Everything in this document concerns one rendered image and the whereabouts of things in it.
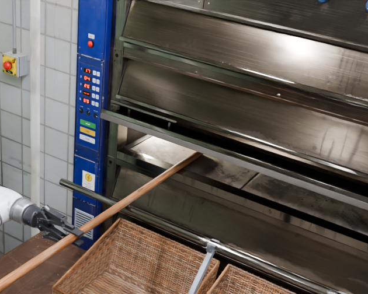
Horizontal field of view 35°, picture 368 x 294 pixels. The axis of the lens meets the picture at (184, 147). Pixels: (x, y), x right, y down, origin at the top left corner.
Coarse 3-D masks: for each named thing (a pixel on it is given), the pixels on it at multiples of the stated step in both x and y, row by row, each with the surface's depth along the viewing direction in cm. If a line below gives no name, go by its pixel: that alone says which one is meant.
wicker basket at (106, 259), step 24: (120, 240) 278; (144, 240) 272; (168, 240) 265; (96, 264) 271; (120, 264) 279; (144, 264) 273; (192, 264) 261; (216, 264) 253; (72, 288) 259; (96, 288) 270; (120, 288) 271; (144, 288) 273; (168, 288) 267
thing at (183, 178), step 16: (128, 160) 267; (144, 160) 263; (160, 160) 264; (176, 176) 256; (192, 176) 254; (224, 192) 246; (240, 192) 245; (256, 208) 240; (272, 208) 236; (288, 208) 237; (304, 224) 231; (320, 224) 229; (336, 224) 230; (336, 240) 226; (352, 240) 222
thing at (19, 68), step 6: (6, 54) 275; (12, 54) 275; (18, 54) 276; (24, 54) 277; (6, 60) 276; (18, 60) 273; (24, 60) 277; (12, 66) 275; (18, 66) 275; (24, 66) 278; (6, 72) 279; (12, 72) 276; (18, 72) 276; (24, 72) 279
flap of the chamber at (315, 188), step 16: (144, 128) 238; (176, 128) 245; (192, 144) 228; (224, 144) 236; (224, 160) 223; (240, 160) 219; (272, 160) 227; (272, 176) 214; (288, 176) 211; (320, 176) 219; (320, 192) 206; (336, 192) 204
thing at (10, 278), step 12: (192, 156) 265; (180, 168) 256; (156, 180) 241; (144, 192) 234; (120, 204) 221; (96, 216) 211; (108, 216) 214; (84, 228) 204; (60, 240) 196; (72, 240) 198; (48, 252) 189; (24, 264) 182; (36, 264) 184; (12, 276) 176; (0, 288) 172
